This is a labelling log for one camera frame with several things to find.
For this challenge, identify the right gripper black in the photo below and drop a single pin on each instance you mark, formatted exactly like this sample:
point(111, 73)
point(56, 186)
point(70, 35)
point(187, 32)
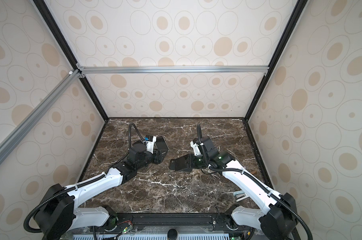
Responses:
point(191, 161)

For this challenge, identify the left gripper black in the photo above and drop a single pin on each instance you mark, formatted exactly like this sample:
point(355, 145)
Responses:
point(157, 156)

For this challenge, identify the blue phone black screen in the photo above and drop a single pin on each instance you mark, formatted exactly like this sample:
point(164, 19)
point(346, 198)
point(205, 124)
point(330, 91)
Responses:
point(162, 145)

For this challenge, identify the black phone case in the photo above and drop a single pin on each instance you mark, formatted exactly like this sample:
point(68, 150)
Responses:
point(182, 164)

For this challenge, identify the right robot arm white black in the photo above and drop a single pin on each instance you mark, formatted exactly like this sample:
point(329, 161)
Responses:
point(255, 189)

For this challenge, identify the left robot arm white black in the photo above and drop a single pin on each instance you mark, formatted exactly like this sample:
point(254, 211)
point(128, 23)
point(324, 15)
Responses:
point(88, 189)

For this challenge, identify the white stapler tool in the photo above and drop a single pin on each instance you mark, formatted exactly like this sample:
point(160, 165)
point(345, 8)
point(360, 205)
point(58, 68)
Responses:
point(240, 195)

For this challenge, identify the black round knob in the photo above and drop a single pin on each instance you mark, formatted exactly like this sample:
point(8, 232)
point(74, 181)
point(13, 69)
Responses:
point(172, 234)

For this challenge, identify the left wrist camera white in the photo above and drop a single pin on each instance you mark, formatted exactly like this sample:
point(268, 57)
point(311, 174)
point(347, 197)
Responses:
point(149, 141)

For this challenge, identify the black base frame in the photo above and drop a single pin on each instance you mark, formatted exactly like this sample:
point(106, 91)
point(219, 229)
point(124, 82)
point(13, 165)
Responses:
point(183, 223)

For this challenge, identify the horizontal aluminium rail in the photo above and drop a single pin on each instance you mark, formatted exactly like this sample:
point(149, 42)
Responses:
point(174, 70)

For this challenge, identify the diagonal aluminium rail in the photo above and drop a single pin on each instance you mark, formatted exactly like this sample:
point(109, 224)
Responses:
point(19, 133)

